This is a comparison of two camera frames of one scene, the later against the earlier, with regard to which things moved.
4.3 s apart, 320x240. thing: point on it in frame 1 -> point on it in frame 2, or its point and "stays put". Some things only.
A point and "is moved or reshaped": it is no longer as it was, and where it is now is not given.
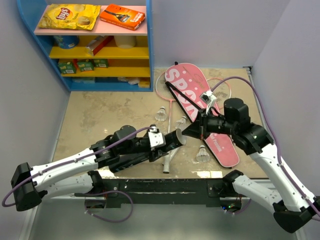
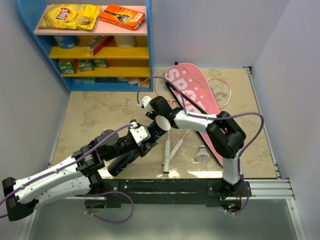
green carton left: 67,67 stays put
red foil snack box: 98,44 stays put
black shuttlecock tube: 177,137 is moved or reshaped
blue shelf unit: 96,48 stays put
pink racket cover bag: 186,83 stays put
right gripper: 199,129 -> 151,114
